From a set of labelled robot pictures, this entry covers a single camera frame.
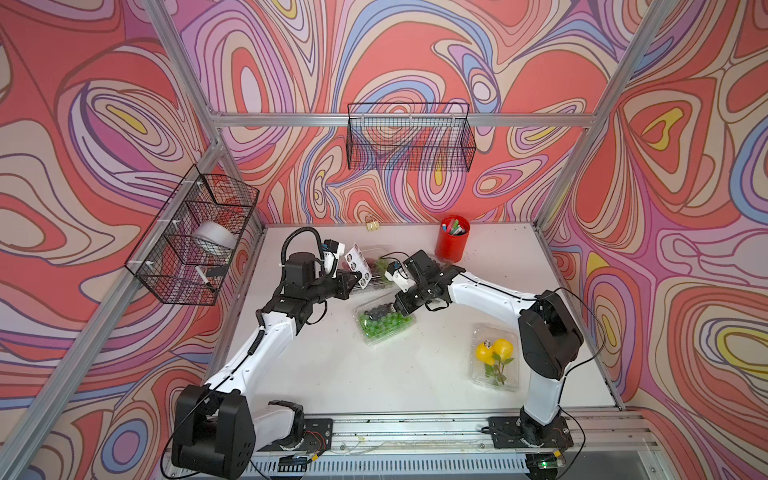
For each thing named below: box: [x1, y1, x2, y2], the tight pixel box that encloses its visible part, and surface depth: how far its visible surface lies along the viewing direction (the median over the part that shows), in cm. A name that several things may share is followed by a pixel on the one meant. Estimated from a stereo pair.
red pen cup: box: [435, 215, 470, 263], surface depth 106 cm
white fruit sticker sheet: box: [344, 243, 372, 289], surface depth 81 cm
